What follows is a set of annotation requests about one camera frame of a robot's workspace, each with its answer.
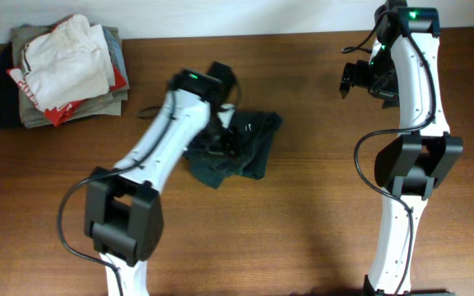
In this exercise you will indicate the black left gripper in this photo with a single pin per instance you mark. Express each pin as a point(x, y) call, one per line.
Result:
point(223, 138)

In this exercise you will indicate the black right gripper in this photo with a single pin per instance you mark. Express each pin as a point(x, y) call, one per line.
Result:
point(388, 94)

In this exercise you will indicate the dark green t-shirt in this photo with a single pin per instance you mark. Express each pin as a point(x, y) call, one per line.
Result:
point(244, 153)

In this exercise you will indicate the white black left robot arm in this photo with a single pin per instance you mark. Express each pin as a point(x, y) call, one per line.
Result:
point(123, 215)

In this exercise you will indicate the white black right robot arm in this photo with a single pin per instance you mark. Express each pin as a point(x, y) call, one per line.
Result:
point(402, 71)

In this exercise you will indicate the olive grey folded garment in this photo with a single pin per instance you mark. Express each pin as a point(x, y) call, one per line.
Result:
point(105, 103)

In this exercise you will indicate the blue denim folded garment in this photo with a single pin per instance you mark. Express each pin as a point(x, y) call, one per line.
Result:
point(116, 54)

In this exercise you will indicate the black folded garment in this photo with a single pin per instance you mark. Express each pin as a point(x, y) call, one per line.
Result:
point(9, 93)

